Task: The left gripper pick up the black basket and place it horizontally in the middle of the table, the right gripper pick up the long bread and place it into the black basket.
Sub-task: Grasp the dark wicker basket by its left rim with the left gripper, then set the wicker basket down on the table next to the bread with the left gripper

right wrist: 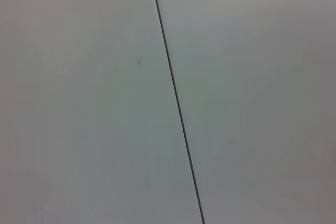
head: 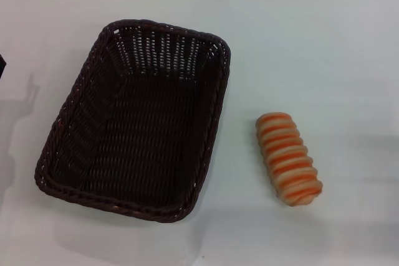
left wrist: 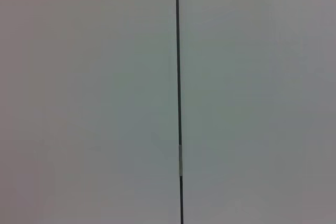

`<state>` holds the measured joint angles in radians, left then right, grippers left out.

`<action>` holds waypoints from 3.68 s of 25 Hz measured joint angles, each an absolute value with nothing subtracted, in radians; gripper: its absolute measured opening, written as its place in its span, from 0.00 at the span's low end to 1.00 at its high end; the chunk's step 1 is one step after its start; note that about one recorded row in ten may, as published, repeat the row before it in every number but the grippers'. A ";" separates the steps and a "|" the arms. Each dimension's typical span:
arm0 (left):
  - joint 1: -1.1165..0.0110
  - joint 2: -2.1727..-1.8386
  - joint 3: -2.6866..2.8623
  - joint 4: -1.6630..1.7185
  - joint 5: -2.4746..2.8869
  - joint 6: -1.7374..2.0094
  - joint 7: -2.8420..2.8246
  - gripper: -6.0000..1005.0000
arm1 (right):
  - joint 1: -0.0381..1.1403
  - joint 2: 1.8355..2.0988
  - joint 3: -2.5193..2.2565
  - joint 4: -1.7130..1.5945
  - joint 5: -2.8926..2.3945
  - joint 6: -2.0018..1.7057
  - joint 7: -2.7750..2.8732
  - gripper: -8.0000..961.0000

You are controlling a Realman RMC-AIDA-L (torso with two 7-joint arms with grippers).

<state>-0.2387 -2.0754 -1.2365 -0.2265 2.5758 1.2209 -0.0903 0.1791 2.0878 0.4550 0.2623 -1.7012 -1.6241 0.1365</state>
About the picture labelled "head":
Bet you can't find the orange striped bread roll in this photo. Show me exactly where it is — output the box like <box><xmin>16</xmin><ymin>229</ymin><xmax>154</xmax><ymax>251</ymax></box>
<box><xmin>255</xmin><ymin>112</ymin><xmax>324</xmax><ymax>207</ymax></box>

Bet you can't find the dark brown woven rectangular basket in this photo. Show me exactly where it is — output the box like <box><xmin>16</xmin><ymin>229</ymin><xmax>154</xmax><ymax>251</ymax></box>
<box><xmin>34</xmin><ymin>19</ymin><xmax>232</xmax><ymax>224</ymax></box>

